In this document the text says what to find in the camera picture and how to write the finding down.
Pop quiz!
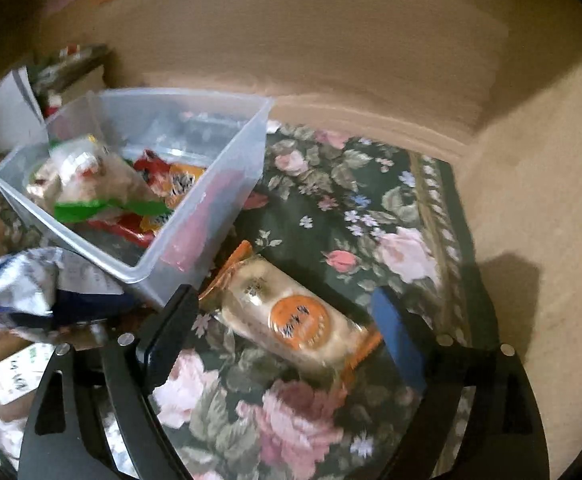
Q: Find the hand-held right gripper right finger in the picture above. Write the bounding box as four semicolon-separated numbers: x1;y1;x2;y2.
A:
370;286;549;480

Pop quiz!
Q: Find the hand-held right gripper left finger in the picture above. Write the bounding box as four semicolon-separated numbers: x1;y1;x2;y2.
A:
18;284;202;480

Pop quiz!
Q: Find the orange rice cracker packet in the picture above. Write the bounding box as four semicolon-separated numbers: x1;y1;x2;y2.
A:
198;240;384;386

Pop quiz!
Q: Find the clear plastic container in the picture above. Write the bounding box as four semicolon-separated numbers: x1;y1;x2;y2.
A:
0;87;274;308

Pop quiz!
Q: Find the red and orange snack packet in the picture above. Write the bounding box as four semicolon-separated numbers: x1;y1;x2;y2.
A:
91;149;206;248

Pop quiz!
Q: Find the floral tablecloth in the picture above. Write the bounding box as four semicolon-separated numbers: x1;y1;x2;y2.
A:
0;125;476;480

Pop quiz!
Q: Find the silver and blue snack bag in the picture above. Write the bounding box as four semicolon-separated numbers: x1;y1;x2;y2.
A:
0;247;126;331

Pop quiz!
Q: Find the white and green packet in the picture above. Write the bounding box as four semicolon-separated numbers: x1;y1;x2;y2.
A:
0;340;54;406

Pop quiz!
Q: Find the green-edged clear snack packet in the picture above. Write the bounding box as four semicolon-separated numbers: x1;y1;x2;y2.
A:
26;134;172;223

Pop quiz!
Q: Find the white paper box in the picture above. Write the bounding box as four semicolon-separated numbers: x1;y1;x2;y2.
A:
0;67;46;153

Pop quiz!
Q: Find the dark printed packet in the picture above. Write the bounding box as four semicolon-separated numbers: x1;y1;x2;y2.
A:
28;45;112;111

